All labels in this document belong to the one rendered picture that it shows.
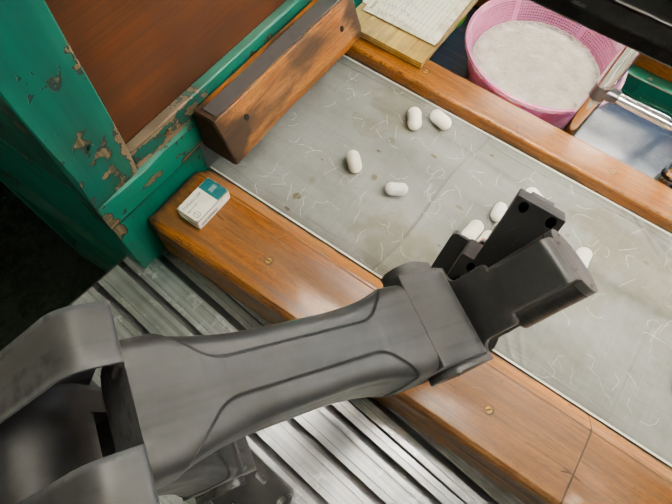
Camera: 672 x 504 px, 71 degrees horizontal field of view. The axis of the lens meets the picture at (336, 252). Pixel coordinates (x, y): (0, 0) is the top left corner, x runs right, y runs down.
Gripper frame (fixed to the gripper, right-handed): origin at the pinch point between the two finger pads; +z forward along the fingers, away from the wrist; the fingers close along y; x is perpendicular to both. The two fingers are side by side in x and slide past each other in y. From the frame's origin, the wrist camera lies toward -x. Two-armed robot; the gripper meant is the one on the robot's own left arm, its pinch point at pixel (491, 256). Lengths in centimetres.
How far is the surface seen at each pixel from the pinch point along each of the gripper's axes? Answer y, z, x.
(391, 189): 15.7, 7.3, 1.7
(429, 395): -2.6, -9.4, 14.7
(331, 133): 28.7, 11.4, 0.5
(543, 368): -12.9, 1.1, 9.1
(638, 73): -6, 48, -27
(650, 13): 1.5, -7.8, -26.4
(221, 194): 32.4, -6.5, 9.6
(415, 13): 30.1, 28.6, -19.0
